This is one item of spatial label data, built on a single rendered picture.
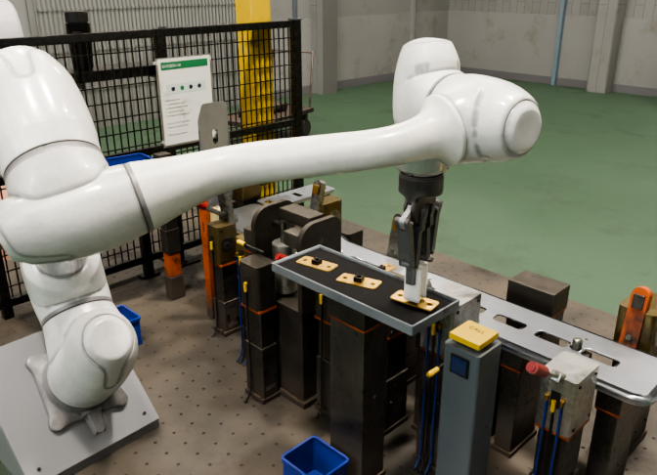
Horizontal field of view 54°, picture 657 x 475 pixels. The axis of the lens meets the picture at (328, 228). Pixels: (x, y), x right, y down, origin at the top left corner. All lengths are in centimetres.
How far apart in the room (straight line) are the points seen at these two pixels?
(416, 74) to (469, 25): 1151
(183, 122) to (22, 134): 152
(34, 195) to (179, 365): 109
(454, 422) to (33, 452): 89
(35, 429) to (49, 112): 85
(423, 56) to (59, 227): 57
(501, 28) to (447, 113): 1130
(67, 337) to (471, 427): 80
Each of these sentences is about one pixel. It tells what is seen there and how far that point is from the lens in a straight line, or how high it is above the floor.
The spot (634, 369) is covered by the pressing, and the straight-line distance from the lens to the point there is 142.
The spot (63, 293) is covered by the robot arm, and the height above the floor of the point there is 111.
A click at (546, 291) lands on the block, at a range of 159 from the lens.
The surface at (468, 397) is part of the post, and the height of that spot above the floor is 106.
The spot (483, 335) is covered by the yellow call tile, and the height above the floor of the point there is 116.
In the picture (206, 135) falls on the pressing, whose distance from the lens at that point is 213.
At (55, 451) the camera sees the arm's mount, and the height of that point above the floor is 76.
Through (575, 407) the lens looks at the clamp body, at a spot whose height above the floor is 101.
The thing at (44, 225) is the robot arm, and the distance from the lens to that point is 88.
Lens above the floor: 172
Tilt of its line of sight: 21 degrees down
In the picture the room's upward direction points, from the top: straight up
